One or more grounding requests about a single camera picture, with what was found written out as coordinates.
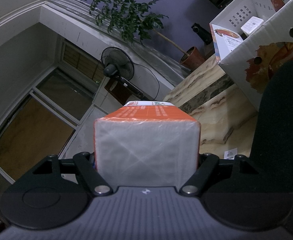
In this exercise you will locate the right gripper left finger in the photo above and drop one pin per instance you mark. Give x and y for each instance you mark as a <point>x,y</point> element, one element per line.
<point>87,176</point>

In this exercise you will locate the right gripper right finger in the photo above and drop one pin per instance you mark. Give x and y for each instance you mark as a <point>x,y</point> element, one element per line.
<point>198,183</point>

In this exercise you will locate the white table sticker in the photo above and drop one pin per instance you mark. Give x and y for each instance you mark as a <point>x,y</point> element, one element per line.
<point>230,154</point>

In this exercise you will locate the black standing fan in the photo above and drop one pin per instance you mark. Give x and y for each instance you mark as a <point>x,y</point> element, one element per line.
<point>125,81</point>

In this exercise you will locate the white apple cardboard box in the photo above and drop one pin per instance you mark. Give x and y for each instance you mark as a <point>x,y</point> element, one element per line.
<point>251,61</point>

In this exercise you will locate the potted ficus tree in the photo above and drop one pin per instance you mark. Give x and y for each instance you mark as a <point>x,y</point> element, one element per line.
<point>134,20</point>

